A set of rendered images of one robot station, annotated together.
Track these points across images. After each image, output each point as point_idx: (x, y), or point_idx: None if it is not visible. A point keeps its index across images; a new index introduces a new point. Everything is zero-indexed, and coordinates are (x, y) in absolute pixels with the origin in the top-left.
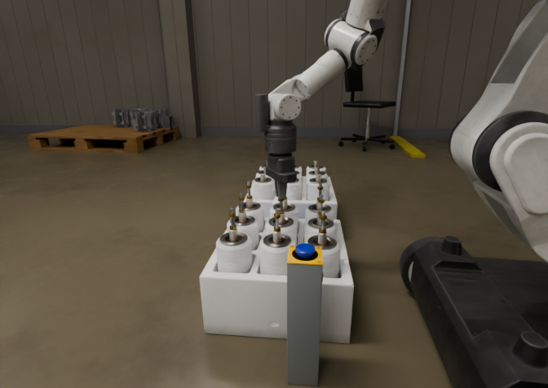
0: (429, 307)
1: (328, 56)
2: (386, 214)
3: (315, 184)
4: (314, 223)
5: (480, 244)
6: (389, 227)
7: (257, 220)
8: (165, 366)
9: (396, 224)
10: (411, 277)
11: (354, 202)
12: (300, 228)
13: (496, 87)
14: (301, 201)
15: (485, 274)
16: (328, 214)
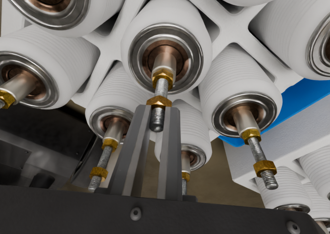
0: (27, 114)
1: None
2: (223, 188)
3: (284, 201)
4: (118, 117)
5: (144, 191)
6: (204, 176)
7: (279, 30)
8: None
9: (204, 182)
10: (91, 135)
11: None
12: (200, 104)
13: None
14: (287, 159)
15: (18, 168)
16: (155, 153)
